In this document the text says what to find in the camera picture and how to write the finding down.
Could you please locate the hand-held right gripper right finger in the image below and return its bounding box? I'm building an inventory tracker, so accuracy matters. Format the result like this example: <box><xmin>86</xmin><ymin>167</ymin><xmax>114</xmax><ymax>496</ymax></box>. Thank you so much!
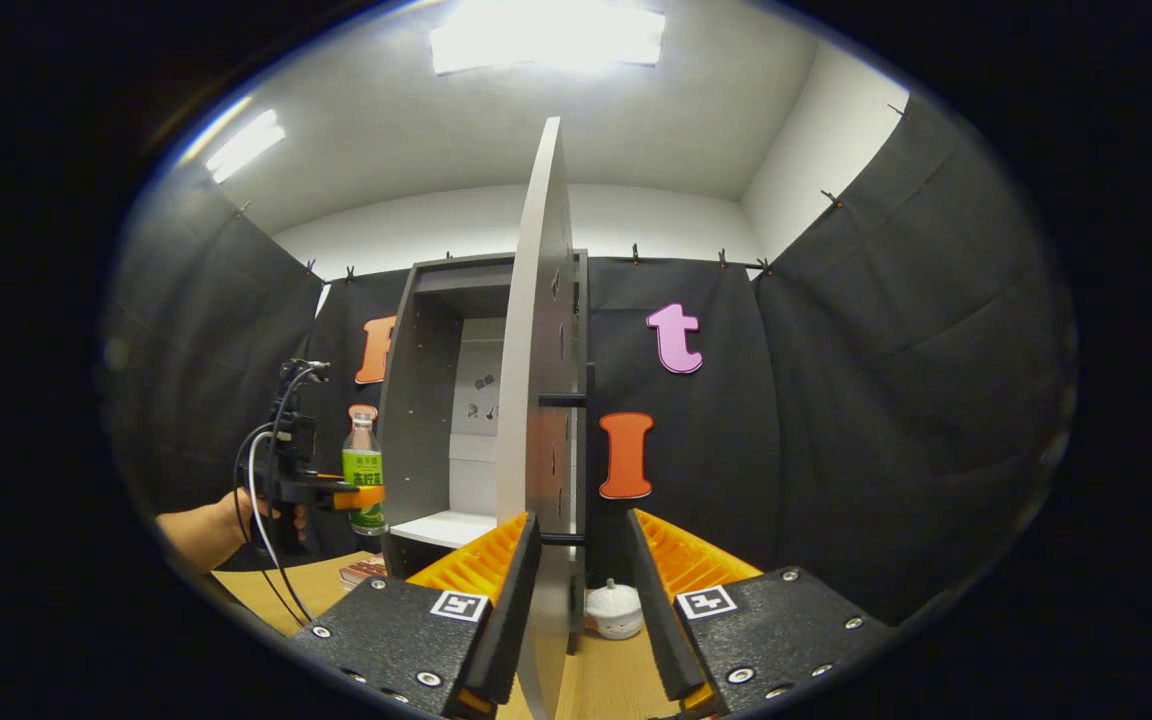
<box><xmin>626</xmin><ymin>508</ymin><xmax>897</xmax><ymax>716</ymax></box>

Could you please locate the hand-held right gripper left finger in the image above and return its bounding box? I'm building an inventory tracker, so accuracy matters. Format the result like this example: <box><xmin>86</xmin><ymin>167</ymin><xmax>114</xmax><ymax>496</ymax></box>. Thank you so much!
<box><xmin>291</xmin><ymin>512</ymin><xmax>542</xmax><ymax>719</ymax></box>

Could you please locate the green label bottle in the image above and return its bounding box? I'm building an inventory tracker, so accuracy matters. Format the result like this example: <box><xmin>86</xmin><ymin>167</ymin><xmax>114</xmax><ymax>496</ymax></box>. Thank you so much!
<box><xmin>341</xmin><ymin>405</ymin><xmax>387</xmax><ymax>536</ymax></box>

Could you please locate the grey cabinet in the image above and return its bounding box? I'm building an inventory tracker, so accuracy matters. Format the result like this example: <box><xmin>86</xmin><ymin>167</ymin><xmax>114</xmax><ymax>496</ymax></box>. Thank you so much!
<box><xmin>376</xmin><ymin>250</ymin><xmax>592</xmax><ymax>581</ymax></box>

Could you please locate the white ceramic jar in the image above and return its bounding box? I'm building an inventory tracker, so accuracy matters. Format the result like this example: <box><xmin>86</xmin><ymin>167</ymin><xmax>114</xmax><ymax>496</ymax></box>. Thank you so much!
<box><xmin>584</xmin><ymin>578</ymin><xmax>645</xmax><ymax>641</ymax></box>

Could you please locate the red brown book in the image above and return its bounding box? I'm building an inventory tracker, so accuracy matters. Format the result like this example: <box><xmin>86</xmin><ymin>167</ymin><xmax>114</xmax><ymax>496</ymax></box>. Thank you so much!
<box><xmin>339</xmin><ymin>557</ymin><xmax>389</xmax><ymax>591</ymax></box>

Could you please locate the black backdrop cloth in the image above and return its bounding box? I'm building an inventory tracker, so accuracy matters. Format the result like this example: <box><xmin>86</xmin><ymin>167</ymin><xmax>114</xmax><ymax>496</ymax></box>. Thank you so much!
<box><xmin>101</xmin><ymin>95</ymin><xmax>1077</xmax><ymax>626</ymax></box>

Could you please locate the small ceiling light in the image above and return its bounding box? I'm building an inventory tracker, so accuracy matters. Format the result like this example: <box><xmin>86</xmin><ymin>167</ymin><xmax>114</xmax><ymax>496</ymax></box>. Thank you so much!
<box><xmin>204</xmin><ymin>108</ymin><xmax>287</xmax><ymax>184</ymax></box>

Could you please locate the large ceiling light panel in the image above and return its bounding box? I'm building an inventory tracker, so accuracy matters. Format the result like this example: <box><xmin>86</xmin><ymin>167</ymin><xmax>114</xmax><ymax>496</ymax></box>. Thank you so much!
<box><xmin>429</xmin><ymin>0</ymin><xmax>667</xmax><ymax>76</ymax></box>

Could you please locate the white cable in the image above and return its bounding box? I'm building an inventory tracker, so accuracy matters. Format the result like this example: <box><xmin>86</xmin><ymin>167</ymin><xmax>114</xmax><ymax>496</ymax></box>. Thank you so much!
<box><xmin>248</xmin><ymin>430</ymin><xmax>312</xmax><ymax>621</ymax></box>

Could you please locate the black cable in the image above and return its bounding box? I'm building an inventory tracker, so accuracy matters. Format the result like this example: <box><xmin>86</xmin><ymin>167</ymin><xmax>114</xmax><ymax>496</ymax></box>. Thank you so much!
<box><xmin>234</xmin><ymin>365</ymin><xmax>332</xmax><ymax>626</ymax></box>

